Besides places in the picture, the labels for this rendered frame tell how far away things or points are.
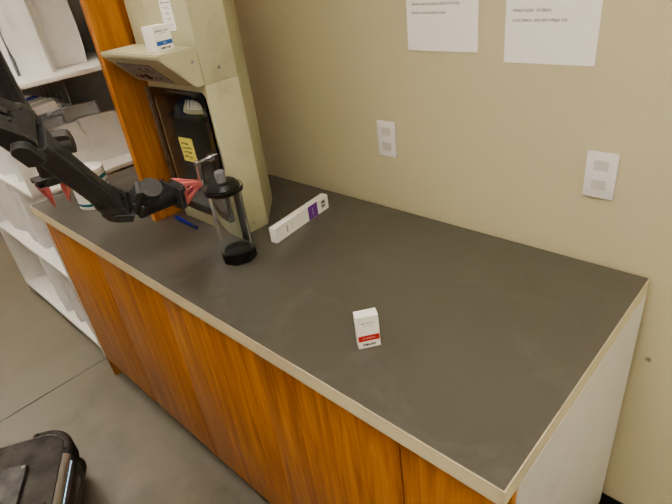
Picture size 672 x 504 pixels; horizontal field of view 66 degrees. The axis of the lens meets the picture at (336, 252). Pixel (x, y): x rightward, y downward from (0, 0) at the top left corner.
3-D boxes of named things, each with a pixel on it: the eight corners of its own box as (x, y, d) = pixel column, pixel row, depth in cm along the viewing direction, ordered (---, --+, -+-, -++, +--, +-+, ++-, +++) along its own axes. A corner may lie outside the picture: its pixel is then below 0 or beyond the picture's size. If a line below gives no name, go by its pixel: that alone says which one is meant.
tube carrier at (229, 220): (252, 240, 158) (237, 175, 147) (261, 256, 149) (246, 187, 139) (217, 250, 155) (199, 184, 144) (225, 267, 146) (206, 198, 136)
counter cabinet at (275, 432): (222, 305, 298) (180, 156, 252) (595, 519, 169) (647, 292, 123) (113, 373, 258) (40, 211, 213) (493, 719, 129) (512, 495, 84)
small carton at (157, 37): (163, 47, 139) (156, 23, 136) (174, 48, 136) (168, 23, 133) (147, 52, 136) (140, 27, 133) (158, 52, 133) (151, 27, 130)
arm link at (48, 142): (-4, 107, 103) (1, 153, 99) (24, 98, 103) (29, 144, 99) (109, 197, 143) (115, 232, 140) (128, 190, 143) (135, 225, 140)
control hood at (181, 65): (145, 78, 160) (135, 43, 155) (205, 85, 139) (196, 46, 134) (110, 87, 153) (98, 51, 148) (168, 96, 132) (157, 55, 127)
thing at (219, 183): (236, 183, 148) (231, 162, 144) (244, 194, 140) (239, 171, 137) (204, 192, 145) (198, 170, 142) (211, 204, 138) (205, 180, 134)
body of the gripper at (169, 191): (164, 177, 150) (141, 186, 145) (184, 187, 144) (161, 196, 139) (168, 197, 153) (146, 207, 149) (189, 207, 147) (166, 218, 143)
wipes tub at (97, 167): (105, 193, 210) (92, 158, 203) (120, 200, 202) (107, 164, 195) (74, 206, 203) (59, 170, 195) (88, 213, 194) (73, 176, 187)
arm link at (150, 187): (106, 195, 141) (111, 223, 138) (110, 171, 132) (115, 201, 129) (152, 193, 147) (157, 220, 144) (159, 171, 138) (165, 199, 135)
